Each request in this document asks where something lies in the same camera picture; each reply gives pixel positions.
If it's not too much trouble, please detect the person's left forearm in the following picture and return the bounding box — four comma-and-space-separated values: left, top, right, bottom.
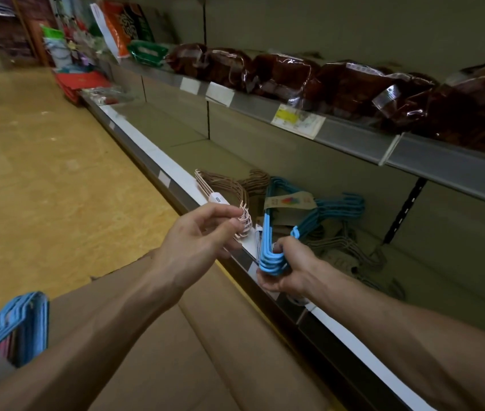
0, 252, 183, 411

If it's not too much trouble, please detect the pile of colourful small goods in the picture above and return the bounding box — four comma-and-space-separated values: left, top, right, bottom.
64, 17, 111, 67

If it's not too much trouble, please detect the rose gold metal hanger bundle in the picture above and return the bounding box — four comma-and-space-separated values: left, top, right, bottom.
194, 168, 271, 240

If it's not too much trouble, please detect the person's left hand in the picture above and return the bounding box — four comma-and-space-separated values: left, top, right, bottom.
150, 203, 245, 304

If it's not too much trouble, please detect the light blue hanger bundle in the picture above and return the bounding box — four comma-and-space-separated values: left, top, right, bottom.
257, 176, 365, 277
0, 291, 50, 401

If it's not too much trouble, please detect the orange printed bag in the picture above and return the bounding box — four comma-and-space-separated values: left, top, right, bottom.
90, 0, 156, 61

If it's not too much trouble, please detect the flattened brown cardboard box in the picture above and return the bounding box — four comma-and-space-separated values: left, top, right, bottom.
47, 248, 337, 411

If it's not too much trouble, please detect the row of brown wrapped packets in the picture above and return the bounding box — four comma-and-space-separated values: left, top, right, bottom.
166, 42, 485, 161

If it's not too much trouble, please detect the clear wrapped packet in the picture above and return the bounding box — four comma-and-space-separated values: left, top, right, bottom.
83, 86, 134, 107

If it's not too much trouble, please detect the person's right forearm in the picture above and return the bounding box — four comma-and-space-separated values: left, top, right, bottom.
306, 263, 485, 411

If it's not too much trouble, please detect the person's right hand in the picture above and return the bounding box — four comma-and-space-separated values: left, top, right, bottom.
256, 236, 333, 298

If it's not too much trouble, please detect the white bucket stack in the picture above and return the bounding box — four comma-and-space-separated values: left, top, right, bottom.
40, 24, 74, 70

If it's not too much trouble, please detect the grey store shelf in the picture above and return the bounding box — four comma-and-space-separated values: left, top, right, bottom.
79, 0, 485, 411

